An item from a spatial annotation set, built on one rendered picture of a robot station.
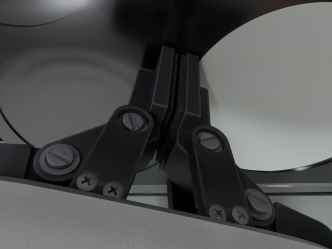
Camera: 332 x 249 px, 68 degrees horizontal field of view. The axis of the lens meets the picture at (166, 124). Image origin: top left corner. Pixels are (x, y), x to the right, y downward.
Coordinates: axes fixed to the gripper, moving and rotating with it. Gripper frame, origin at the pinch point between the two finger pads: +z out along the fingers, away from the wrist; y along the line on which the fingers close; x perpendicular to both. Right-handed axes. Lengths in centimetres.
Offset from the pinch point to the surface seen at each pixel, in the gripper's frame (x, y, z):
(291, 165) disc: -3.6, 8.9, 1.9
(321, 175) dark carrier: -3.7, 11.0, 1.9
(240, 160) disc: -4.3, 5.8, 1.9
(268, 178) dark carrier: -5.3, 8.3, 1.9
